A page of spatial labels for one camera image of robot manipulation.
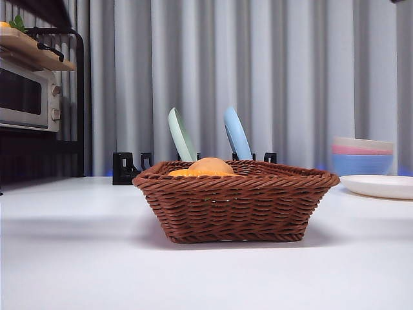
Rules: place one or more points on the tan potato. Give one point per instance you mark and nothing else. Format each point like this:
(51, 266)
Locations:
(209, 165)

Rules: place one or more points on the orange plastic corn cob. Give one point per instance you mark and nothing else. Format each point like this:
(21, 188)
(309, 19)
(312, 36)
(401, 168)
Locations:
(180, 173)

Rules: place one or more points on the brown wicker basket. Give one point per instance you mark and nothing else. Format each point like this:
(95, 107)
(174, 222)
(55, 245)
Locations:
(235, 206)

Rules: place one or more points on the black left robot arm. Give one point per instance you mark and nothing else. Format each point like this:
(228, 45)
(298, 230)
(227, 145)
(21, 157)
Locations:
(53, 11)

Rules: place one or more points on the pale green plate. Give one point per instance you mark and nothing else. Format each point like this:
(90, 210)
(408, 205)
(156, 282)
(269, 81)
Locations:
(180, 135)

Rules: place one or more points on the pale blue plate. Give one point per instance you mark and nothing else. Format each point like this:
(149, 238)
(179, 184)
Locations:
(237, 135)

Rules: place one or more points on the black dish rack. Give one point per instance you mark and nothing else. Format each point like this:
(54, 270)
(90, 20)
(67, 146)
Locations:
(124, 168)

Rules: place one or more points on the grey pleated curtain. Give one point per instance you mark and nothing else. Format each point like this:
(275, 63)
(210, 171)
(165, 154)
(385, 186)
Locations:
(290, 64)

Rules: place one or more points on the pink bowl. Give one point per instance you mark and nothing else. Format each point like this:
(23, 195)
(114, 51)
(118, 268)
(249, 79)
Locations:
(361, 150)

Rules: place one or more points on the blue bowl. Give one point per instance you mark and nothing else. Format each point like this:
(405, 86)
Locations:
(361, 164)

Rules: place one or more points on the beige bowl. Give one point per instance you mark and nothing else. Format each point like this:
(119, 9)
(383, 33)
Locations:
(361, 141)

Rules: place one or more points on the cream white plate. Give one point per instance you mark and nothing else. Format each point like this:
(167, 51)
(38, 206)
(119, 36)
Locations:
(380, 186)

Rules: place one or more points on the green leaves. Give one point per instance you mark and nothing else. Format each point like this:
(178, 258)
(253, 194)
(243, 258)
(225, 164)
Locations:
(16, 23)

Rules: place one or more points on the orange fruit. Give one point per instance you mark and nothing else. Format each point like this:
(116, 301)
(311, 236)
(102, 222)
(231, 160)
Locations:
(3, 24)

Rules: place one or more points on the black metal shelf frame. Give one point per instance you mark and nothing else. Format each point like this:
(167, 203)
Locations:
(79, 97)

